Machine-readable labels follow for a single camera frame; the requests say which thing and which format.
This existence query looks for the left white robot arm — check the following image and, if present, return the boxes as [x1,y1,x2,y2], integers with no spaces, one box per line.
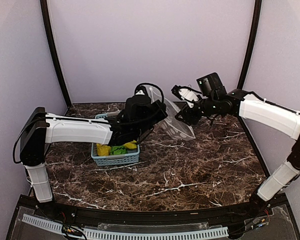
[12,94,168,218]

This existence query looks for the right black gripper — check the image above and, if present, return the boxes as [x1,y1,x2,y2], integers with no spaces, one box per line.
[174,94,218,126]

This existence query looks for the left black frame post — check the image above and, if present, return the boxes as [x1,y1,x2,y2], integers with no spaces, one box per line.
[39,0,72,109]

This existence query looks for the yellow toy banana bunch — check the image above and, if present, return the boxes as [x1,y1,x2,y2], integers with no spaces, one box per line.
[123,140,138,150]

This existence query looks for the right black frame post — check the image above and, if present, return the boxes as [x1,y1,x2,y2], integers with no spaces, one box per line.
[237,0,263,90]

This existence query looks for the black frame post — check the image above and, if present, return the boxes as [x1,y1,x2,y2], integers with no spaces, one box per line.
[237,0,263,90]
[39,0,72,109]

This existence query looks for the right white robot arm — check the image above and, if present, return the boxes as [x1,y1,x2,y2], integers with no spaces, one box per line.
[171,72,300,217]

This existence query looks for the grey slotted cable duct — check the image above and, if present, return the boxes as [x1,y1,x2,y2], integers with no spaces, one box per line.
[22,214,229,240]

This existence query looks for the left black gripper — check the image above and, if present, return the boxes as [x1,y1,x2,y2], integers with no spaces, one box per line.
[135,99,169,138]

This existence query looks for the green toy watermelon ball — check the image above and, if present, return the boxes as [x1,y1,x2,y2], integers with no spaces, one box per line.
[109,145,128,155]

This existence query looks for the clear dotted zip bag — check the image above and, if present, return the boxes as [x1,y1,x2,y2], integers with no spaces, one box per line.
[142,84,196,141]

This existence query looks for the blue perforated plastic basket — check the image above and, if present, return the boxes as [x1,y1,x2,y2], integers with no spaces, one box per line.
[90,112,141,168]

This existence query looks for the yellow toy pear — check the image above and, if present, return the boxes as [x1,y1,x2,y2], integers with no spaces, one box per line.
[96,143,112,157]

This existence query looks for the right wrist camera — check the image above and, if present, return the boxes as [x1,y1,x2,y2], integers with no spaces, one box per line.
[171,85,200,103]

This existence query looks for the black front rail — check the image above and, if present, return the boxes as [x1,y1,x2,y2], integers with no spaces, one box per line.
[14,197,291,230]

